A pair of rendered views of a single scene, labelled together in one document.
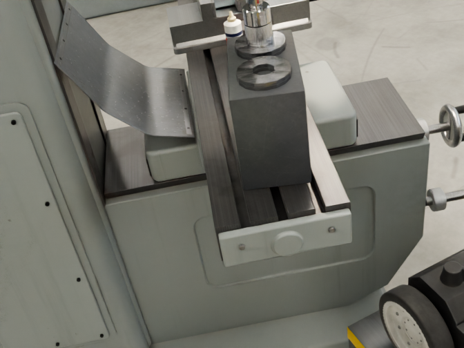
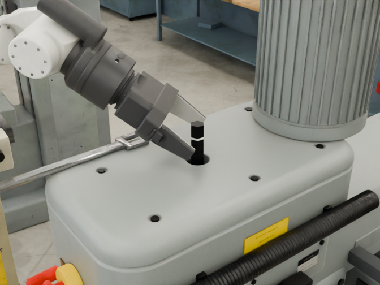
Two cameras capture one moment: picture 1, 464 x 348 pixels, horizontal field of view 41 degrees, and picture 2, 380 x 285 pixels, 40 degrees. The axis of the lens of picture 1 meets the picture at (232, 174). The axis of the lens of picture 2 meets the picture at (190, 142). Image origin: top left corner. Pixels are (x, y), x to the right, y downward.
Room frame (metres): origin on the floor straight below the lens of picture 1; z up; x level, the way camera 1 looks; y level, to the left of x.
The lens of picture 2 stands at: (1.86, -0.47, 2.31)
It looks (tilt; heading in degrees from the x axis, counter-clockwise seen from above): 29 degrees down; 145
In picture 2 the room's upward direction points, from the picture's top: straight up
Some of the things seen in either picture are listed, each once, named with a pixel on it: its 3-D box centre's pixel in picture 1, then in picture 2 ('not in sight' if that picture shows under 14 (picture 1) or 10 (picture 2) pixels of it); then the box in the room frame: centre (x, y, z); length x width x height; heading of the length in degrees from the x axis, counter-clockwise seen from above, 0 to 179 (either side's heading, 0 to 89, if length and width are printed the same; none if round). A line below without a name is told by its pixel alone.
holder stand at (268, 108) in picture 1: (267, 105); not in sight; (0.94, -0.08, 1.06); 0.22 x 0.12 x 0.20; 175
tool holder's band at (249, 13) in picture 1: (255, 8); not in sight; (0.99, -0.09, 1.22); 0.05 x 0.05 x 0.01
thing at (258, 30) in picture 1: (257, 26); not in sight; (0.99, -0.09, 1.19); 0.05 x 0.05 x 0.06
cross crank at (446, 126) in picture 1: (437, 128); not in sight; (1.31, -0.56, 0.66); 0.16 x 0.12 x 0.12; 92
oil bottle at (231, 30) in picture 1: (233, 33); not in sight; (1.34, -0.06, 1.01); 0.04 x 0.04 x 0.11
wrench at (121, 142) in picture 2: not in sight; (75, 160); (1.20, -0.22, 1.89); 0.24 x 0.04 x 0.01; 93
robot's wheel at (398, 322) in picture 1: (415, 330); not in sight; (0.82, -0.34, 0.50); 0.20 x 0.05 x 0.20; 21
